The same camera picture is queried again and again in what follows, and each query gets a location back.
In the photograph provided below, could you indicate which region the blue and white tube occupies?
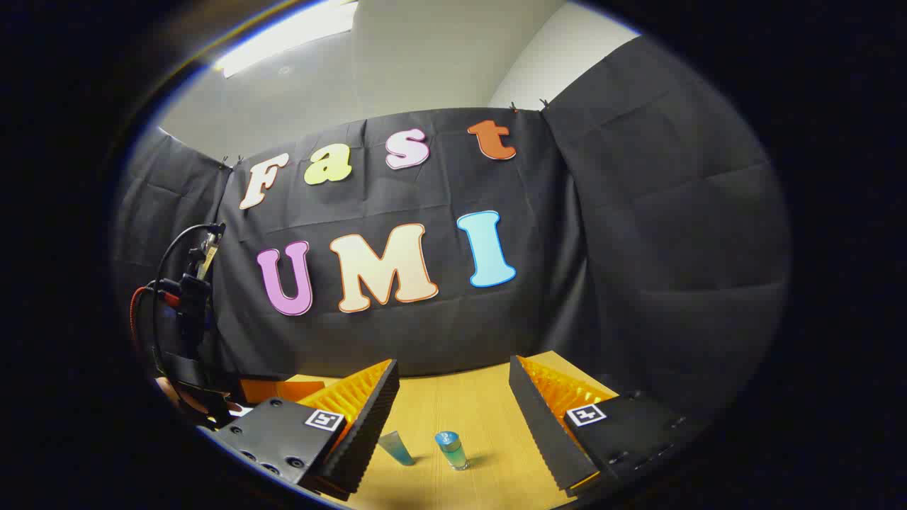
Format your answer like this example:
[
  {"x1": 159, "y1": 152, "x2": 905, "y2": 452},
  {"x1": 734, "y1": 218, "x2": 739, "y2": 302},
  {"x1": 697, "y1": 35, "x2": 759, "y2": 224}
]
[{"x1": 377, "y1": 429, "x2": 416, "y2": 468}]

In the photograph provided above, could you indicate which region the black cable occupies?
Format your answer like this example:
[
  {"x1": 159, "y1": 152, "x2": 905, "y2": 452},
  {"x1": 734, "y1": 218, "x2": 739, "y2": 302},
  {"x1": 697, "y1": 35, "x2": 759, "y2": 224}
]
[{"x1": 151, "y1": 222, "x2": 226, "y2": 380}]

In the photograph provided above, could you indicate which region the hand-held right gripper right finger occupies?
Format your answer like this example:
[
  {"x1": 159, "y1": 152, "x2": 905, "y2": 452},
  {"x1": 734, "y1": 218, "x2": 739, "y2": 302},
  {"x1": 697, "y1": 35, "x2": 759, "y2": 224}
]
[{"x1": 508, "y1": 354, "x2": 692, "y2": 497}]

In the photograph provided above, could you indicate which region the green bottle with blue cap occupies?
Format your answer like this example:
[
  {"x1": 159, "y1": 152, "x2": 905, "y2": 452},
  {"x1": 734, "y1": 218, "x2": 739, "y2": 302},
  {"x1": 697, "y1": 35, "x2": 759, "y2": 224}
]
[{"x1": 434, "y1": 430, "x2": 471, "y2": 472}]

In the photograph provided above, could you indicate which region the red cable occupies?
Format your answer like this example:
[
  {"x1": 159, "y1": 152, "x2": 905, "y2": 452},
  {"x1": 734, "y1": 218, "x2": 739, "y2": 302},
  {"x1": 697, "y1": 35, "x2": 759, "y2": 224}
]
[{"x1": 129, "y1": 285, "x2": 181, "y2": 355}]

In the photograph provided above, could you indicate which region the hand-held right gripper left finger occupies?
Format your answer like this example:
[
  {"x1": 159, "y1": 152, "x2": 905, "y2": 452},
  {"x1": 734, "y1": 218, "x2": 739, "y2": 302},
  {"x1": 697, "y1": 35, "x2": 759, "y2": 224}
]
[{"x1": 210, "y1": 358, "x2": 401, "y2": 502}]

